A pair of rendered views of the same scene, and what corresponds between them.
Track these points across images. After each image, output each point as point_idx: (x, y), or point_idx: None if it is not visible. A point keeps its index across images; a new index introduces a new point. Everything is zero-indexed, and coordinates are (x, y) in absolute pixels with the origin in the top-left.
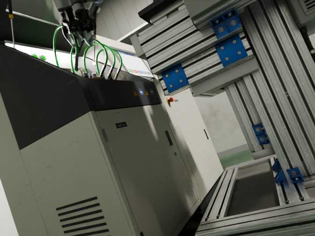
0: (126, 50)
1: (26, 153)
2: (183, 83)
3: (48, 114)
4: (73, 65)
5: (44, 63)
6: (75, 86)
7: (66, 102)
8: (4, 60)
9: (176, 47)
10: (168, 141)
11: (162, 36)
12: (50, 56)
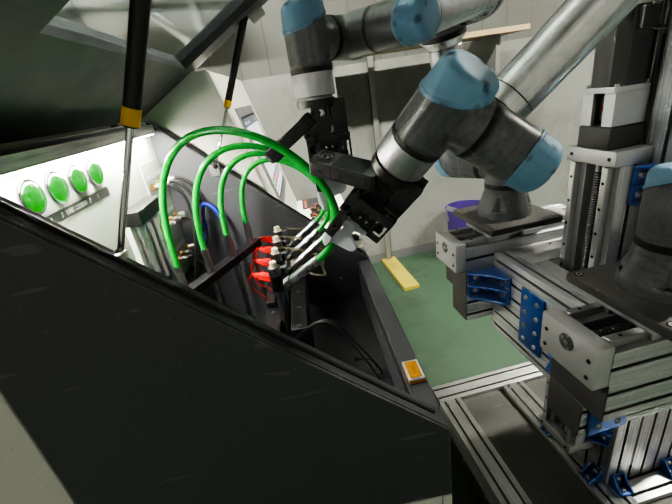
0: (243, 104)
1: None
2: (619, 424)
3: (297, 492)
4: (150, 169)
5: (328, 374)
6: (432, 446)
7: (380, 474)
8: (76, 311)
9: (665, 387)
10: None
11: (656, 364)
12: (106, 161)
